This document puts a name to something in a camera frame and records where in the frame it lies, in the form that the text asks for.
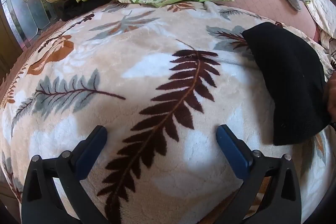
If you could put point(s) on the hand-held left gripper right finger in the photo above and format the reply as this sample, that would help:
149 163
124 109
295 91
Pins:
233 150

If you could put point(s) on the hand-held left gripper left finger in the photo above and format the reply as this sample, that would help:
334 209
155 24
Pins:
92 150

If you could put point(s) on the black pants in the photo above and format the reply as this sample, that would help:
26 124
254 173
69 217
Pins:
288 82

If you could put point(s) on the person's right hand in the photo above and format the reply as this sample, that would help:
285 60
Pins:
330 98

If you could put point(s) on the leaf print fleece blanket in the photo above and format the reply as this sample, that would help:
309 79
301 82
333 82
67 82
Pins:
147 37

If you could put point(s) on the black garment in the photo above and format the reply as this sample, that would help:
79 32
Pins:
76 8

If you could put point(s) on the stained glass door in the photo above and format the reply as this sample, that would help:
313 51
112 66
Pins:
26 3

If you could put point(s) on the white floral cloth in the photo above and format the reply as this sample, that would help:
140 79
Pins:
324 11

